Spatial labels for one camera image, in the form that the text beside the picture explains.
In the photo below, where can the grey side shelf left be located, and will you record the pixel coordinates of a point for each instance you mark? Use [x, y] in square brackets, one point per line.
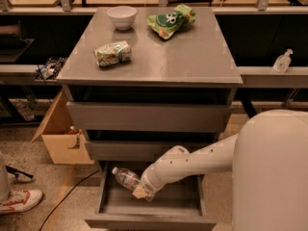
[22, 74]

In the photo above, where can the grey side shelf right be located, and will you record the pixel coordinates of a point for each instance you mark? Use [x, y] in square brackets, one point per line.
[264, 77]

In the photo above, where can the grey open bottom drawer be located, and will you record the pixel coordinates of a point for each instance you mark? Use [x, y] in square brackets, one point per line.
[177, 207]

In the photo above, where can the grey side shelf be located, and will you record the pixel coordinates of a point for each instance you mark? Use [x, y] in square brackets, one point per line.
[22, 74]
[264, 77]

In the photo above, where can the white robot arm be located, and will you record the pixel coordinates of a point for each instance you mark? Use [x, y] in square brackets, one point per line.
[268, 159]

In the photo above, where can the cardboard box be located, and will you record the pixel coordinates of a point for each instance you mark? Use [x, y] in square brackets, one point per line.
[64, 141]

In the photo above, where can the grey drawer cabinet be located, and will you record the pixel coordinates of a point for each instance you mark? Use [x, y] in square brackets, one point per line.
[194, 67]

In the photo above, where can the grey middle drawer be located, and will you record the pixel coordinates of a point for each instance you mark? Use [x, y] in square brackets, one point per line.
[127, 151]

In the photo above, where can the crushed green white can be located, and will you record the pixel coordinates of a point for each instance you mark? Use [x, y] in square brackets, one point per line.
[113, 53]

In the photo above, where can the black object on floor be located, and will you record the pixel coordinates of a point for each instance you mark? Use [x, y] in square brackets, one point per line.
[16, 172]

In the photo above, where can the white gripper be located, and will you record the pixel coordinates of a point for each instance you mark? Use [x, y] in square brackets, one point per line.
[147, 184]

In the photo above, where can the clear plastic water bottle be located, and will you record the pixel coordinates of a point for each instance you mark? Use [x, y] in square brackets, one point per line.
[128, 179]

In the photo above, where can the green chip bag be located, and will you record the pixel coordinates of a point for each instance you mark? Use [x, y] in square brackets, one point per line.
[166, 24]

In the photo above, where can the grey top drawer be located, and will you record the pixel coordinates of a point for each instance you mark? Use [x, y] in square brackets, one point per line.
[150, 117]

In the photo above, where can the white bowl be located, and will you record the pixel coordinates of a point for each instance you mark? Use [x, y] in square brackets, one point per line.
[122, 17]

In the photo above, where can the white red sneaker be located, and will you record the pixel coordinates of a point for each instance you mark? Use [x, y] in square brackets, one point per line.
[20, 201]

